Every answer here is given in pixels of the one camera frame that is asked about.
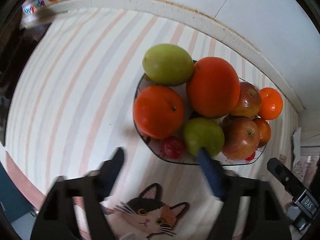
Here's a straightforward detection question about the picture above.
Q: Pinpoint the oval floral ceramic plate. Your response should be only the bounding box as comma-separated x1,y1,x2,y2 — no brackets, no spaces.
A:
133,60,267,166

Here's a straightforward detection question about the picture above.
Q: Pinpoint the small mandarin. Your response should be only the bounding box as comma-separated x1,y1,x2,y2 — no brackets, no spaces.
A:
133,85,184,139

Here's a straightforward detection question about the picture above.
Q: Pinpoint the dark small orange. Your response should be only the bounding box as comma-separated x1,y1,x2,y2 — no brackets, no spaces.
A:
252,118,271,148

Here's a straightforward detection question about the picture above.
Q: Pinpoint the white paper on black device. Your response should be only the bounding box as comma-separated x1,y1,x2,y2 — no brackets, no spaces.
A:
291,127,302,162

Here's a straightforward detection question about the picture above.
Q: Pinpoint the striped cat tablecloth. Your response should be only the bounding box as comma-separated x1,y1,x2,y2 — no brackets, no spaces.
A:
4,7,299,240

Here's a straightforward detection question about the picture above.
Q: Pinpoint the black gas stove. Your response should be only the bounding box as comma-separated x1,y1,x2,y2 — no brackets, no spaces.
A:
1,9,50,145

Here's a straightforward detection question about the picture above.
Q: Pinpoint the small red cherry tomato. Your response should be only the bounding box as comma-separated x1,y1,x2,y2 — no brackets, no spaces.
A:
162,136,187,160

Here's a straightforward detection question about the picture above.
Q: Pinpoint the brown apple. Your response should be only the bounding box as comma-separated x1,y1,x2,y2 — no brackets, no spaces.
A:
221,118,260,161
230,82,261,119

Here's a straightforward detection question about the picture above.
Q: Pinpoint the large orange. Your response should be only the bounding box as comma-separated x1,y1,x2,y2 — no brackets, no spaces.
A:
185,57,240,118

